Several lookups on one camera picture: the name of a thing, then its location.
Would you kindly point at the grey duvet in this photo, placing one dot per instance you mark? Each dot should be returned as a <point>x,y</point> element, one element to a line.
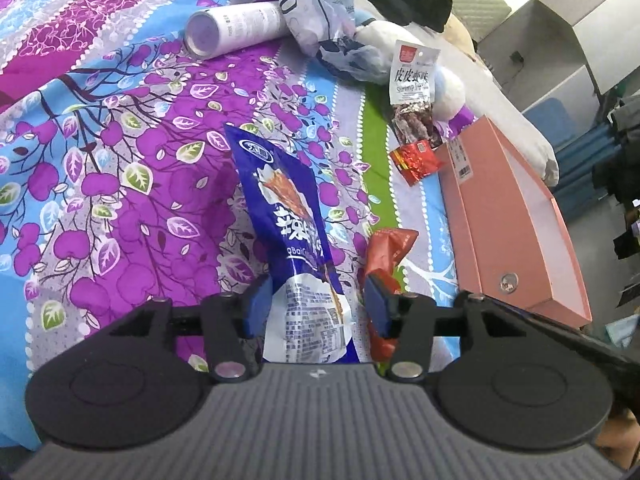
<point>530,145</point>

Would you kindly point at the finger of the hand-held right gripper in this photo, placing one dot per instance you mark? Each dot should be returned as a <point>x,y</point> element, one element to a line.
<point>575,340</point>

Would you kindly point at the blue curtain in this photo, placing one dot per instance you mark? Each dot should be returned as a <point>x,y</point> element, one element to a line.
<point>582,170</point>

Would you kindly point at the wall power outlet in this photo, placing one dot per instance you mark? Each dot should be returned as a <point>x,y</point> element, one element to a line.
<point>517,57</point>

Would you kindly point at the pink cardboard box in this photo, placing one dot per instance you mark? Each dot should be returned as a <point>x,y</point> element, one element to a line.
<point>490,230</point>

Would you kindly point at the white shrimp snack packet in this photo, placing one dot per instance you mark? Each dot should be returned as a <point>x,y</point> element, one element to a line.
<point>410,80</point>

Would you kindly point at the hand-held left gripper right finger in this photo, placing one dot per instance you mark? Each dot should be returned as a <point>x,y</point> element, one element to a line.
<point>377,305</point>

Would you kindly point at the light blue plastic bag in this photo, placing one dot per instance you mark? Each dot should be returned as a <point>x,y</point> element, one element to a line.
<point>315,10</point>

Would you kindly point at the white and blue plush toy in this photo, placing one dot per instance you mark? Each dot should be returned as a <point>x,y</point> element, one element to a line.
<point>447,92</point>

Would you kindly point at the orange-red snack packet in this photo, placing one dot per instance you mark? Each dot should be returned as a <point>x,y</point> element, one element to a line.
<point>387,255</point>

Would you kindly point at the grey wall cabinet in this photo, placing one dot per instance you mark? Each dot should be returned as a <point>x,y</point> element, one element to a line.
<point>585,20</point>

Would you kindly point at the blue snack packet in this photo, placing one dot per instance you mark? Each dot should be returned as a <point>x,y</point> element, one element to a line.
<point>285,195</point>

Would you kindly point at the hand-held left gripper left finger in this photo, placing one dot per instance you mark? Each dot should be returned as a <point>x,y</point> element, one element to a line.
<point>259,307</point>

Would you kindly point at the small red snack packet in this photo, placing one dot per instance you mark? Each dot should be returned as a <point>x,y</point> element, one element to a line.
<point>415,162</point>

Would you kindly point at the white cylindrical bottle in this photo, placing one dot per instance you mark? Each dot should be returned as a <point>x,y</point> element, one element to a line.
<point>235,27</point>

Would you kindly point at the beige pillow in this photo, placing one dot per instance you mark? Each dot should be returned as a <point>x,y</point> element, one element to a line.
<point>462,35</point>

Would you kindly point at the purple floral bed sheet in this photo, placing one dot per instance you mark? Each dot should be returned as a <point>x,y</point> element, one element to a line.
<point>125,160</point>

